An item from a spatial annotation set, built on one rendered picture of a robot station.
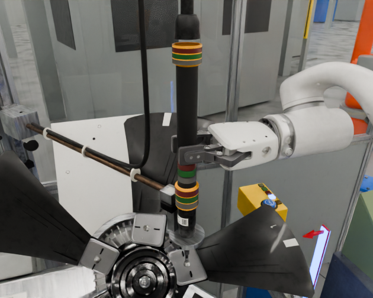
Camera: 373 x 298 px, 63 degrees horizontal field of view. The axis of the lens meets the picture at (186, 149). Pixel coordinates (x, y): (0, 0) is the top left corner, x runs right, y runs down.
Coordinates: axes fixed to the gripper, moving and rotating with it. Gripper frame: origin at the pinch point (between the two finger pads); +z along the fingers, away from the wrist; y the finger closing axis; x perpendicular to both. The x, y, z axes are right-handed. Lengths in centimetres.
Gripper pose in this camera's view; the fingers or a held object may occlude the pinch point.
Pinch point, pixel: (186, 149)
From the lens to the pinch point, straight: 51.4
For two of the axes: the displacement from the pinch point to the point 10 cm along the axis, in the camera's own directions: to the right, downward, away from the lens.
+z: -9.5, 1.2, -2.7
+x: 0.1, -8.9, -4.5
